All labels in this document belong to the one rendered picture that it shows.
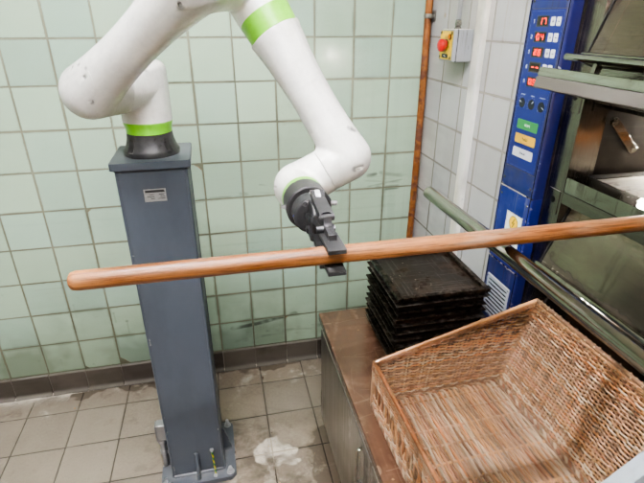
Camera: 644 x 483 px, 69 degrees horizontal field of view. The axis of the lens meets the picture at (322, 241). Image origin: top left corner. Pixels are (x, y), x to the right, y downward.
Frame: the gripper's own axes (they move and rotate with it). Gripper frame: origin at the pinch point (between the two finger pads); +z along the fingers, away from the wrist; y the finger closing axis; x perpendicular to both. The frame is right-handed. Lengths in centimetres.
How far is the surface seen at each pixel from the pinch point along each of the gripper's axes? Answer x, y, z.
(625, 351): -30.7, 2.8, 28.4
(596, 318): -31.2, 2.0, 22.5
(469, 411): -42, 60, -18
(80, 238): 75, 45, -121
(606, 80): -54, -24, -11
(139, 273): 29.6, -0.6, 1.6
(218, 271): 18.4, 0.2, 1.8
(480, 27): -66, -32, -80
